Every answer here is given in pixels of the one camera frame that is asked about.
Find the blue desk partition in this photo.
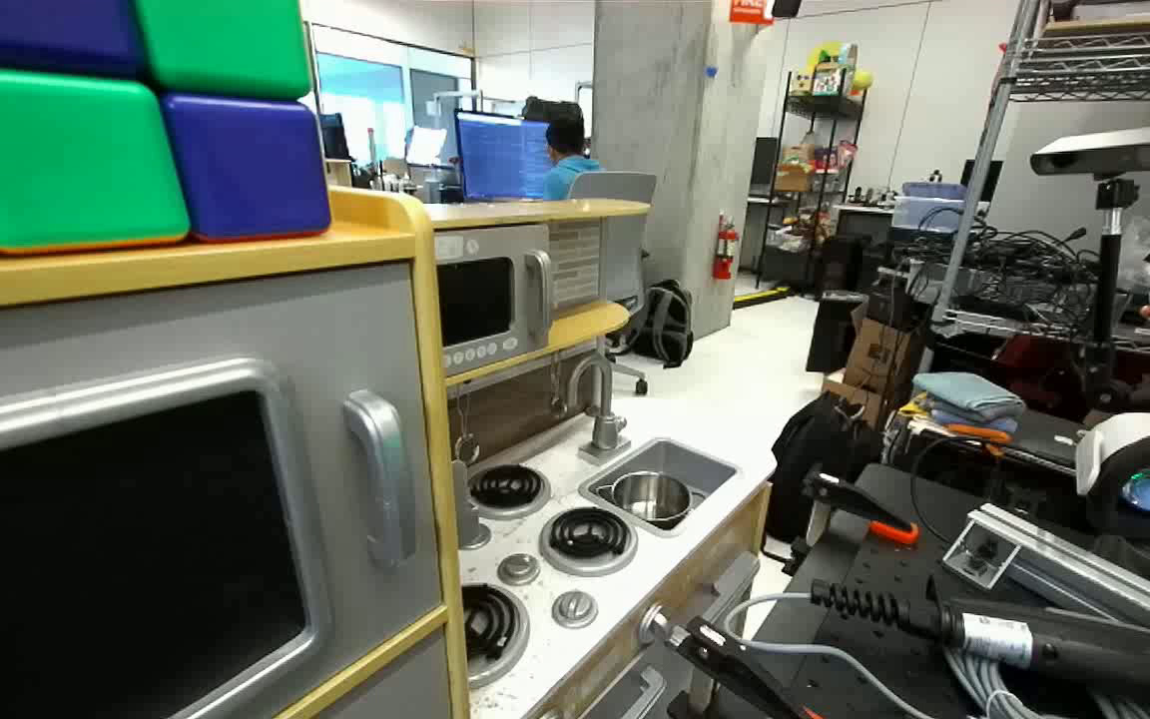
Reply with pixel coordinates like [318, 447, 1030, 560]
[451, 111, 556, 206]

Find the red fire extinguisher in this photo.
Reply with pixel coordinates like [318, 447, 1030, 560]
[712, 215, 743, 290]

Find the grey office chair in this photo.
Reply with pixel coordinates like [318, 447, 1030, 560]
[567, 170, 661, 311]

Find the black tool handle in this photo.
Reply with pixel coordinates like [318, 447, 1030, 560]
[805, 575, 1150, 713]

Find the white device with teal lens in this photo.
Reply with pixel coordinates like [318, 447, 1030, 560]
[1071, 413, 1150, 551]

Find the blue plastic block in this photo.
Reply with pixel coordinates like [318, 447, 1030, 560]
[0, 0, 148, 81]
[160, 91, 337, 246]

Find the black coil stove burner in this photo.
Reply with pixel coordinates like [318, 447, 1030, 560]
[468, 461, 556, 520]
[461, 579, 535, 690]
[535, 505, 643, 579]

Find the small grey toy microwave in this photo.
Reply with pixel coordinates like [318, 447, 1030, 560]
[430, 226, 560, 379]

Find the grey cable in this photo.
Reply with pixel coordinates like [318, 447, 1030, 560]
[720, 592, 937, 719]

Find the black bag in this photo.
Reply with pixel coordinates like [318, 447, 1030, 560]
[768, 397, 886, 551]

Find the brown cardboard box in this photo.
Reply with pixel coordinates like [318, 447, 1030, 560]
[843, 316, 928, 403]

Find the orange handled tool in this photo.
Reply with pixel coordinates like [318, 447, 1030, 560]
[805, 471, 928, 551]

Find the black storage shelf rack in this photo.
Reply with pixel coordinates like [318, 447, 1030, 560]
[756, 41, 874, 291]

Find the person in blue shirt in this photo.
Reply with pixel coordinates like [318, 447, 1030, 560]
[540, 99, 606, 206]

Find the black backpack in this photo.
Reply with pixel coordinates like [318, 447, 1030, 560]
[622, 275, 700, 371]

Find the large grey door handle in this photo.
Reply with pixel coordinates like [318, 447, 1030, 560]
[338, 388, 419, 571]

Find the wooden toy kitchen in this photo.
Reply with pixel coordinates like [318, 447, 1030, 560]
[0, 184, 779, 719]

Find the grey toy faucet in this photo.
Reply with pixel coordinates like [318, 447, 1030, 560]
[564, 348, 634, 468]

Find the black clamp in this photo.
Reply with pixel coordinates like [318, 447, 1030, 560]
[671, 617, 820, 719]

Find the aluminium extrusion bar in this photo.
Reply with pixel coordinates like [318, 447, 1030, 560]
[942, 501, 1150, 645]

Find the black stereo camera bar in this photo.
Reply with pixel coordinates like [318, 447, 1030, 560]
[1026, 118, 1150, 180]

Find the large green plastic block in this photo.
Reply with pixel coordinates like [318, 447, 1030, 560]
[0, 59, 193, 258]

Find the small steel pot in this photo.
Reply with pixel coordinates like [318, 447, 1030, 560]
[602, 468, 695, 533]

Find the black camera stand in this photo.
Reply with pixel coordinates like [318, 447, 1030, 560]
[1086, 175, 1142, 351]

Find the blue folded cloth stack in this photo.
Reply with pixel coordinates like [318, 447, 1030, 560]
[910, 367, 1030, 436]

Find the grey toy sink basin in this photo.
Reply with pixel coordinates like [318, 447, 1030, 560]
[578, 436, 743, 535]

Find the metal wire shelf rack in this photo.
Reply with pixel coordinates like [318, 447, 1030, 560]
[929, 0, 1150, 326]

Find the large grey microwave door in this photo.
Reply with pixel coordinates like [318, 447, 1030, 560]
[0, 262, 451, 719]

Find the blue plastic bin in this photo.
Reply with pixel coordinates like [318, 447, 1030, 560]
[889, 180, 969, 240]

